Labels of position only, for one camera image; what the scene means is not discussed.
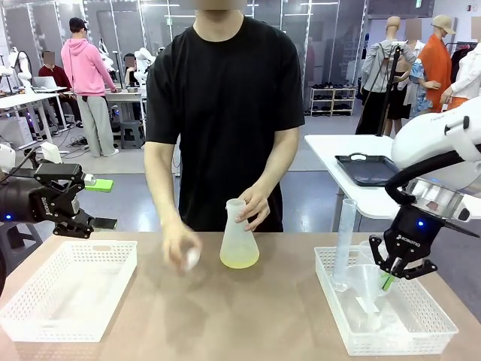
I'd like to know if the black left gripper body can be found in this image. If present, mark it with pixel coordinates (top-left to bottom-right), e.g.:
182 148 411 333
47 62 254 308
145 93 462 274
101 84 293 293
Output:
0 175 80 226

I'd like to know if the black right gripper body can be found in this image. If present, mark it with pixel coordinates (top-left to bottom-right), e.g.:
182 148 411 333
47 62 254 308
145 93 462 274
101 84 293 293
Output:
386 205 443 265

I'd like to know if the clear plastic measuring cup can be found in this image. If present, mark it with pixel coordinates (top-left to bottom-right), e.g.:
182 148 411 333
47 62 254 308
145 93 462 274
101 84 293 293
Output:
358 240 381 266

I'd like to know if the clear plastic funnel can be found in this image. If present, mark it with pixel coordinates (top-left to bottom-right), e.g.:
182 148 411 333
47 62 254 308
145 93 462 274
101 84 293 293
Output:
346 264 390 326

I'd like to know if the white round stopper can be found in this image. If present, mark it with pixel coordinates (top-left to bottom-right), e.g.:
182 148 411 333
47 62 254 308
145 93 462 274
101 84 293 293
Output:
184 247 201 271

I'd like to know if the translucent plastic Erlenmeyer flask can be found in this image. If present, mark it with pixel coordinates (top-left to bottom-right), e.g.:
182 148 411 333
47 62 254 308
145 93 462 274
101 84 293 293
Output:
219 198 261 270

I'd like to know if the person's right forearm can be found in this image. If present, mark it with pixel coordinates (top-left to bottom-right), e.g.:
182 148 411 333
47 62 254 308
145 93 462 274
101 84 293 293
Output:
144 165 189 234

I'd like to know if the person's left forearm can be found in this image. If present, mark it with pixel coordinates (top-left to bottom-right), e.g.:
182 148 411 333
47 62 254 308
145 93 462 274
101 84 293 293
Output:
255 142 301 196

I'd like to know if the person's right hand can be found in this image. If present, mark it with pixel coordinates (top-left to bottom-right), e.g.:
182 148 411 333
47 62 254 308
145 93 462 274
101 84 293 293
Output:
160 220 204 274

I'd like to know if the person's left hand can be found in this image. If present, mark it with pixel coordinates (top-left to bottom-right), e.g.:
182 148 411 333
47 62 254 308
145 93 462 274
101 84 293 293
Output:
234 183 272 232

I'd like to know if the black floor mat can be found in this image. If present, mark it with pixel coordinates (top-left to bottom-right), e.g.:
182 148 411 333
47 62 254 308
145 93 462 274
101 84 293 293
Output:
91 217 118 231

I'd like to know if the clear graduated cylinder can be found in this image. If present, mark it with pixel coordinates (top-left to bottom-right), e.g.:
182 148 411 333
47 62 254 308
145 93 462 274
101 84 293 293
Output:
331 198 358 293

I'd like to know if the white perforated plastic basket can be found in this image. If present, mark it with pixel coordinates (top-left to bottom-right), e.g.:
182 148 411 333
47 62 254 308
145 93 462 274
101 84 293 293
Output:
0 239 139 344
313 246 460 357

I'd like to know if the black tray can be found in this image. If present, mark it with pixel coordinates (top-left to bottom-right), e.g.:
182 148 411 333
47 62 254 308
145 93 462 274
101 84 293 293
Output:
334 153 402 188

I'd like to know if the dark grey stool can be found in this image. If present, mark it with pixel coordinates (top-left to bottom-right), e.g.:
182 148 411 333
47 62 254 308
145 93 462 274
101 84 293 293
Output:
119 120 147 150

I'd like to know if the white office desk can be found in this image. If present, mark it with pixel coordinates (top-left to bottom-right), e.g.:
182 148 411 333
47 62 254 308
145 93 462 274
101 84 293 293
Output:
0 89 72 150

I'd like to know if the silver laptop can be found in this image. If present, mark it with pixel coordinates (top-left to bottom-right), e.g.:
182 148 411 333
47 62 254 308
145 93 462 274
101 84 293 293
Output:
32 76 68 93

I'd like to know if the seated person in dark red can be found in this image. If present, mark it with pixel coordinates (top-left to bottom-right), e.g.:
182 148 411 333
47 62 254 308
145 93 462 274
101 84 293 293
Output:
37 50 82 129

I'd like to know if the long white workbench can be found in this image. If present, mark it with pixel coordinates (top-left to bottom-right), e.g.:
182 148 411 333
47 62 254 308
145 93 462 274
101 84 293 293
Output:
62 88 148 125

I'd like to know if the person in pink hoodie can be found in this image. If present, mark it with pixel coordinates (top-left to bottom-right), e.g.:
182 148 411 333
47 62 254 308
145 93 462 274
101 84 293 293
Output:
61 17 120 158

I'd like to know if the seated person in dark top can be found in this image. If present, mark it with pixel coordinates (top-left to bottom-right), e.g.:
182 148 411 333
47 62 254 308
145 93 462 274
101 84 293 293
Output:
123 52 143 88

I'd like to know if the white side table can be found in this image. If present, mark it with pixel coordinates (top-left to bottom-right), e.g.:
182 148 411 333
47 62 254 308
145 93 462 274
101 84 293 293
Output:
304 133 414 233

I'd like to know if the figure in blue floral dress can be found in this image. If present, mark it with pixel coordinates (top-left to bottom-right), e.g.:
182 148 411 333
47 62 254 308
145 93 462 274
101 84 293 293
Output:
401 17 434 118

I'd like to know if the wooden shoe rack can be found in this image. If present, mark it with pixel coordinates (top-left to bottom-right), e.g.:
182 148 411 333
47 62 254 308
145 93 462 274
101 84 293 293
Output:
309 85 358 117

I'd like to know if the black tripod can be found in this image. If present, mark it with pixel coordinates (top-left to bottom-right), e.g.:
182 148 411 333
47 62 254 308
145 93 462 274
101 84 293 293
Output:
375 40 405 137

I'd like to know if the mannequin in orange shirt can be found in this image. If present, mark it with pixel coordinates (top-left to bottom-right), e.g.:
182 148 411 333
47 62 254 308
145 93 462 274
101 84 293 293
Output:
417 14 458 114

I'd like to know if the mannequin in grey shirt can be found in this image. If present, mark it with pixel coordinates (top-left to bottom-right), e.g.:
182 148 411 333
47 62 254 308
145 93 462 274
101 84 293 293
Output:
358 15 417 136

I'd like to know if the mannequin in white top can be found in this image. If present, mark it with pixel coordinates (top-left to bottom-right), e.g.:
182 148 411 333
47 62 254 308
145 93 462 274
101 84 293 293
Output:
449 37 481 111

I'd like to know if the person in black T-shirt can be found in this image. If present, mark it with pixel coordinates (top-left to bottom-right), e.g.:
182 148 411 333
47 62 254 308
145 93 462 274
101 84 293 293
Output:
144 0 306 233

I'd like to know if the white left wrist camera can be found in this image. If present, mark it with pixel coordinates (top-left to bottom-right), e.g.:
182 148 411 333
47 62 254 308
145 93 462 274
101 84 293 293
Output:
39 141 63 165

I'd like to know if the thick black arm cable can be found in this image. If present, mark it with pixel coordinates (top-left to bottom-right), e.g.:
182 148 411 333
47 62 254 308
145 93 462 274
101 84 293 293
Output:
384 152 467 205

